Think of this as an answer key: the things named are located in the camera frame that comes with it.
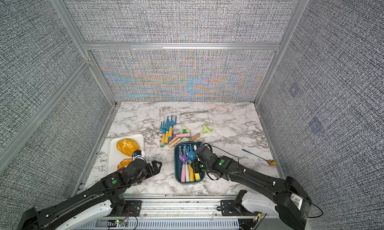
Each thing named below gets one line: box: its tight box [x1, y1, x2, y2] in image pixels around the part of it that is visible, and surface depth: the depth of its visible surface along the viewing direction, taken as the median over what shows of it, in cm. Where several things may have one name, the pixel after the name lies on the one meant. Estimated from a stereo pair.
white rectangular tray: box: [107, 134, 145, 177], surface depth 92 cm
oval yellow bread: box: [116, 138, 140, 156], surface depth 92 cm
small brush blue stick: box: [242, 148, 278, 166], surface depth 90 cm
